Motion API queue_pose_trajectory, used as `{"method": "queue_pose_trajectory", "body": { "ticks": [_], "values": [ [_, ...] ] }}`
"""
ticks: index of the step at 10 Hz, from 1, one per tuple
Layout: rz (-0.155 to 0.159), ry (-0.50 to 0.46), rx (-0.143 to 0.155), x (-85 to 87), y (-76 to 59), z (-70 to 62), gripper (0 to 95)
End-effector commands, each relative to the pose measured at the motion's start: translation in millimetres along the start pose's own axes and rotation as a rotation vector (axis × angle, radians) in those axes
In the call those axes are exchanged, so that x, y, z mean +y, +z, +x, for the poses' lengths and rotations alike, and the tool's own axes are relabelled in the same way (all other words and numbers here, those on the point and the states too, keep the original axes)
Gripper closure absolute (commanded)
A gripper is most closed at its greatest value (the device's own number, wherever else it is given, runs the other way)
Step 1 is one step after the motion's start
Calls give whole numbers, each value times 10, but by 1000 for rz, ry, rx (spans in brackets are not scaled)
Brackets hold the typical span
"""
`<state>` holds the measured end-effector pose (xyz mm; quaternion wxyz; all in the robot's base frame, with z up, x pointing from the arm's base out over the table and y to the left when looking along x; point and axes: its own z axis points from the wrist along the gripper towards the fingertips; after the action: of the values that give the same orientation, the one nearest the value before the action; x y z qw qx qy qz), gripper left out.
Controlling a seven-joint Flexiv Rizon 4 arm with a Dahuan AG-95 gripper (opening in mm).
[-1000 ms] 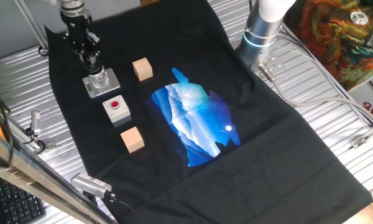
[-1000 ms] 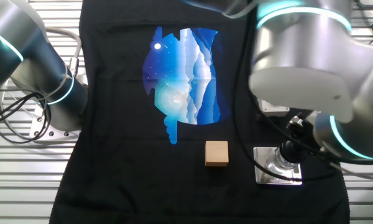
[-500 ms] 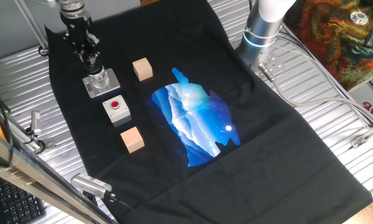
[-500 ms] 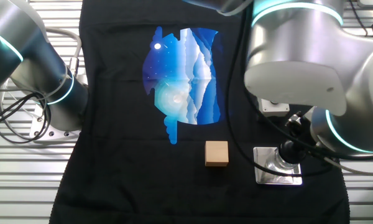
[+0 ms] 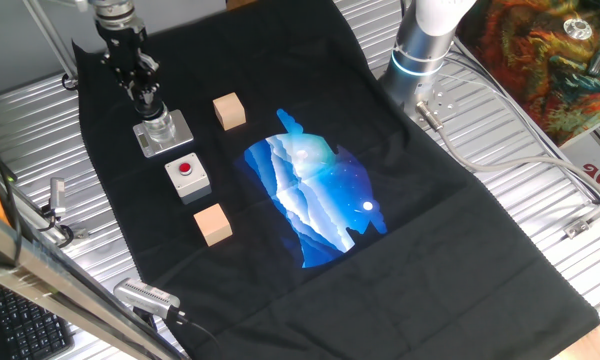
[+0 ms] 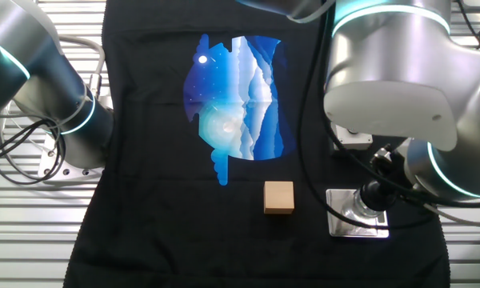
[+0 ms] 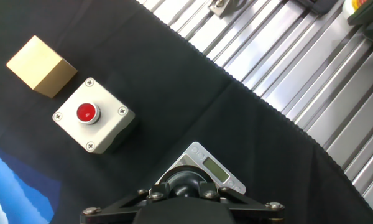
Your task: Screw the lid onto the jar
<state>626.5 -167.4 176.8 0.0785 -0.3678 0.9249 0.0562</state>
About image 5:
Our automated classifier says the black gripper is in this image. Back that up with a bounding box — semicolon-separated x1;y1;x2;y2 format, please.
99;24;163;110

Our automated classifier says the clear glass jar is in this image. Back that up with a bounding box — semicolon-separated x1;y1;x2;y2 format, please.
142;112;177;145

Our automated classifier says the silver digital scale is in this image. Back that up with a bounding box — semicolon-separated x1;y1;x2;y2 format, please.
132;108;195;159

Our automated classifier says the light wooden cube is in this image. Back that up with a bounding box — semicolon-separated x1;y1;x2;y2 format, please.
193;203;234;248
212;91;247;132

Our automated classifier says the white box with red button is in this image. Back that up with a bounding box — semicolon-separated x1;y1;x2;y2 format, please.
164;151;213;206

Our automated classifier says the thin metal rod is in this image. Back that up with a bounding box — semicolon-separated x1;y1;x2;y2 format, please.
22;0;80;84

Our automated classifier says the black computer keyboard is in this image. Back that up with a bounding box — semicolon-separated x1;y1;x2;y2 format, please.
0;282;76;360

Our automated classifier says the black cloth with blue print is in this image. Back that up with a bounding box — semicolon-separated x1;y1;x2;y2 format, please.
72;0;600;360

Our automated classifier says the colourful orange painted cloth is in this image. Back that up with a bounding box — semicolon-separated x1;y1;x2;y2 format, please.
454;0;600;147

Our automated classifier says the silver round metal disc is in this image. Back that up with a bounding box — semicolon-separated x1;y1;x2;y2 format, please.
563;18;594;42

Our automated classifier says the white box with red print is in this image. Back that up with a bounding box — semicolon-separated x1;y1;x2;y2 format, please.
559;118;600;204

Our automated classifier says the small silver bracket device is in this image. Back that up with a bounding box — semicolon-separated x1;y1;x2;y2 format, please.
48;176;67;219

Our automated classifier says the silver depth camera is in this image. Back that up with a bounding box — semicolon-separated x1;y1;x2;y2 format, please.
113;277;182;321

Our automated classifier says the aluminium frame beam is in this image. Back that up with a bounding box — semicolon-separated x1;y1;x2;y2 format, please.
0;202;184;360

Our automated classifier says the black camera cable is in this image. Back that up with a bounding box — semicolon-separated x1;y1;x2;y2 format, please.
172;308;226;360

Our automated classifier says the grey cable with metal connector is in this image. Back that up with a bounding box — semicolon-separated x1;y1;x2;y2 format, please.
414;99;600;204

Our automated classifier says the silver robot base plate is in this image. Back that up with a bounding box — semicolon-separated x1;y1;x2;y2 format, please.
397;79;461;126

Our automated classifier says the metal angle bracket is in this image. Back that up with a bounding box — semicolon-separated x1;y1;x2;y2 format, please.
563;192;600;239

